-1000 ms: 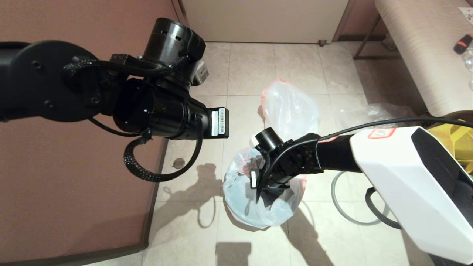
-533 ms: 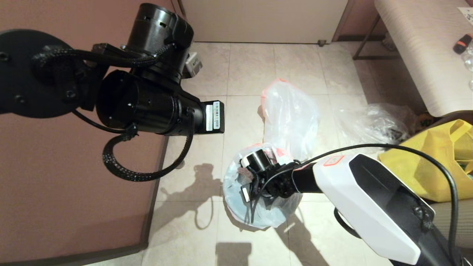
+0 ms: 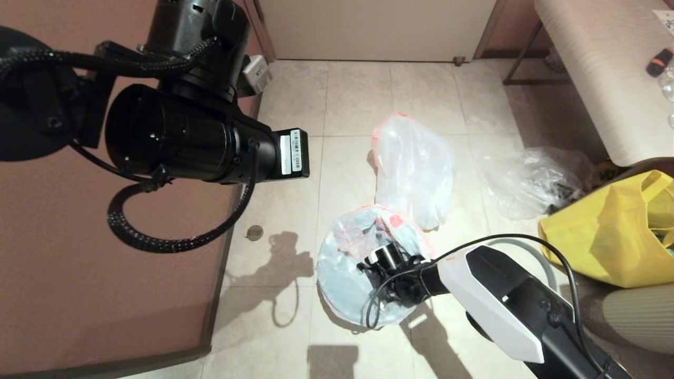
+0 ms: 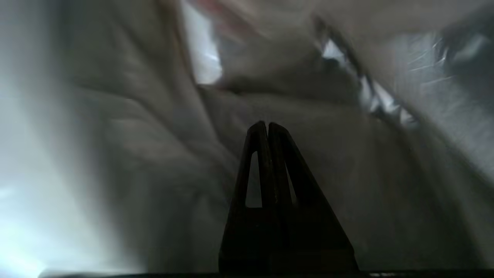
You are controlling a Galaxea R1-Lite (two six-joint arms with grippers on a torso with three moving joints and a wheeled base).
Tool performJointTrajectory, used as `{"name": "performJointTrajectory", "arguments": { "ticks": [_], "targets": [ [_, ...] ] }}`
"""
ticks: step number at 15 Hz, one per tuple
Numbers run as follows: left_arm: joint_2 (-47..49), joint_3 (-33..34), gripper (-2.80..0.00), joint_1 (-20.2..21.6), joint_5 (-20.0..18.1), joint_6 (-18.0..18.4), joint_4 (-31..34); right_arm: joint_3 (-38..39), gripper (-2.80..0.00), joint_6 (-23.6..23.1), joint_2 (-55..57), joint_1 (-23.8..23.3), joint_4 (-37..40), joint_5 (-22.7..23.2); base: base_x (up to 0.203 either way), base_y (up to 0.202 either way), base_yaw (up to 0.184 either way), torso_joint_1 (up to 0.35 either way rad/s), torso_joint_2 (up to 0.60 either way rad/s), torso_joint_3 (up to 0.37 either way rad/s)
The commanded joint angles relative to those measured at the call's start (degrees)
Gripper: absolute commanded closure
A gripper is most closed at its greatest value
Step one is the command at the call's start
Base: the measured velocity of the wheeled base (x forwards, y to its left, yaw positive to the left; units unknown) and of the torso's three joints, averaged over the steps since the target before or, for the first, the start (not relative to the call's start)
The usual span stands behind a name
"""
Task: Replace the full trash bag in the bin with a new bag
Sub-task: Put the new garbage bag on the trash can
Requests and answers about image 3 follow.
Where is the new red-printed plastic bag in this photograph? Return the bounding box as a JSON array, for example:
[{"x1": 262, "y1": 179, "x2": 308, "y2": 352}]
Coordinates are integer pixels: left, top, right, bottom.
[{"x1": 316, "y1": 204, "x2": 435, "y2": 328}]

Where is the white translucent plastic bag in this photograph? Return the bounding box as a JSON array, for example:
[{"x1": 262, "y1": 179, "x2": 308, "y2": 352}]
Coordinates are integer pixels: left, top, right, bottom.
[{"x1": 371, "y1": 112, "x2": 457, "y2": 231}]

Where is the grey bin retaining ring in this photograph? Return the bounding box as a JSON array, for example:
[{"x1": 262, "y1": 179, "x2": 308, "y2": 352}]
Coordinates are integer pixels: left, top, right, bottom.
[{"x1": 484, "y1": 237, "x2": 558, "y2": 290}]

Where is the crumpled clear plastic bag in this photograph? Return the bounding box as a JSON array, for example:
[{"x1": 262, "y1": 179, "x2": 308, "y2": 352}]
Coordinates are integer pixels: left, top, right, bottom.
[{"x1": 477, "y1": 147, "x2": 593, "y2": 221}]

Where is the yellow fabric tote bag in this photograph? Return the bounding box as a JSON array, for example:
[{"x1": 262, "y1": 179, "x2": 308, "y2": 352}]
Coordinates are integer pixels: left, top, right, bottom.
[{"x1": 538, "y1": 169, "x2": 674, "y2": 288}]

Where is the white door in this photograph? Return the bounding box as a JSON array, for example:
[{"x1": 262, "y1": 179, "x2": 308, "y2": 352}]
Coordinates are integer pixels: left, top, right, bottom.
[{"x1": 258, "y1": 0, "x2": 497, "y2": 63}]

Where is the beige ribbed round stool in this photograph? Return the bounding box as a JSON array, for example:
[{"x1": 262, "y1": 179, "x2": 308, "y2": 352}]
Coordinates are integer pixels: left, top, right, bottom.
[{"x1": 571, "y1": 284, "x2": 674, "y2": 364}]

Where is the wood-grain table top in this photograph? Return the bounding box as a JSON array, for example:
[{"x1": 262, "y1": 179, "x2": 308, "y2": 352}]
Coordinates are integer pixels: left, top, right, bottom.
[{"x1": 532, "y1": 0, "x2": 674, "y2": 167}]

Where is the white printed paper sheet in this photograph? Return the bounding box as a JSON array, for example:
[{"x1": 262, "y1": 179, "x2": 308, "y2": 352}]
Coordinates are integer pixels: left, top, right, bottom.
[{"x1": 652, "y1": 9, "x2": 674, "y2": 37}]

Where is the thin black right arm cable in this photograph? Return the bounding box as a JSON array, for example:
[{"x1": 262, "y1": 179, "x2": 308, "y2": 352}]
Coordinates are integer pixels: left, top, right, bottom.
[{"x1": 364, "y1": 262, "x2": 424, "y2": 330}]

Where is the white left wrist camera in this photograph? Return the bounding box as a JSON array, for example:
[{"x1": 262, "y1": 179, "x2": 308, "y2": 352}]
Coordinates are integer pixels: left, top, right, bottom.
[{"x1": 239, "y1": 54, "x2": 274, "y2": 98}]

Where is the corrugated black short cable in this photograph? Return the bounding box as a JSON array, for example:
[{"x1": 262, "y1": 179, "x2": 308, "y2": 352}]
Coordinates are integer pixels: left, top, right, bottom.
[{"x1": 0, "y1": 36, "x2": 220, "y2": 81}]

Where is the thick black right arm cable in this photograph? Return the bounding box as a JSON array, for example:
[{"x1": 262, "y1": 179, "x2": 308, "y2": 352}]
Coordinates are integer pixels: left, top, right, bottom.
[{"x1": 421, "y1": 234, "x2": 609, "y2": 379}]

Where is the smooth black left arm cable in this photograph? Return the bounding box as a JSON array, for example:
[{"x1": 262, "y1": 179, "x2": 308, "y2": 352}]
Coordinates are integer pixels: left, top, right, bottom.
[{"x1": 70, "y1": 141, "x2": 138, "y2": 183}]

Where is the corrugated black looped cable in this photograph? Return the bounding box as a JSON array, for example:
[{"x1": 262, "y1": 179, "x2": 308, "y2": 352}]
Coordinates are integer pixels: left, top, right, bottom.
[{"x1": 107, "y1": 138, "x2": 260, "y2": 255}]

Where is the dark metal table leg frame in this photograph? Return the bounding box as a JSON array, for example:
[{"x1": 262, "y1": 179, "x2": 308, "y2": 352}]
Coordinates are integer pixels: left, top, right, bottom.
[{"x1": 501, "y1": 22, "x2": 572, "y2": 86}]

